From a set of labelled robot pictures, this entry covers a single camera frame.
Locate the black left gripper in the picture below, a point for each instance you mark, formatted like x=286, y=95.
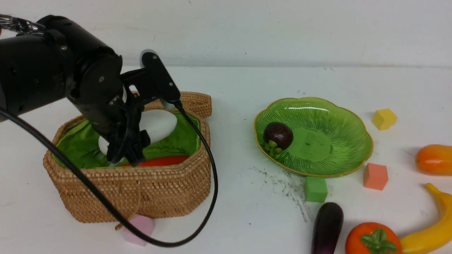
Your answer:
x=110, y=108

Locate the white radish toy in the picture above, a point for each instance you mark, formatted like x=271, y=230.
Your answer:
x=157, y=124

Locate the red chili pepper toy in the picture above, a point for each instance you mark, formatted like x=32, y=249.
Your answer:
x=163, y=161

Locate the dark purple mangosteen toy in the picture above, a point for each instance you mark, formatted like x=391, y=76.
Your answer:
x=277, y=137

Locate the orange tomato toy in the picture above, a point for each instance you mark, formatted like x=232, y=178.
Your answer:
x=372, y=238

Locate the yellow banana toy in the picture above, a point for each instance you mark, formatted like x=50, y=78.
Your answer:
x=439, y=234

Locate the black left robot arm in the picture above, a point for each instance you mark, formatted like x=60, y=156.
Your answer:
x=56, y=58

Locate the green fabric basket liner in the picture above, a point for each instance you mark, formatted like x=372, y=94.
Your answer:
x=80, y=146

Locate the woven rattan basket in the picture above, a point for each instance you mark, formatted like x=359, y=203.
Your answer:
x=155, y=192

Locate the pink foam cube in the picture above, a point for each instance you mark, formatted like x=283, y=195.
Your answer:
x=142, y=223

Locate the green glass leaf plate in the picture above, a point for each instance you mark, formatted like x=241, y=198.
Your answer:
x=328, y=140

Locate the green foam cube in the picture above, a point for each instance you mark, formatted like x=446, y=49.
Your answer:
x=315, y=189

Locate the purple eggplant toy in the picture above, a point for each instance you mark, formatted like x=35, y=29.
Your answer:
x=327, y=228

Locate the yellow foam cube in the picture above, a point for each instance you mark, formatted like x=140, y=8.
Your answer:
x=383, y=119

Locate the orange foam cube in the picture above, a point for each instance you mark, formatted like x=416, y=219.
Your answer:
x=375, y=176

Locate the orange mango toy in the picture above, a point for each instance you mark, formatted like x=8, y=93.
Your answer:
x=434, y=159

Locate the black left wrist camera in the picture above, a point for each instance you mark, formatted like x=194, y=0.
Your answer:
x=152, y=81

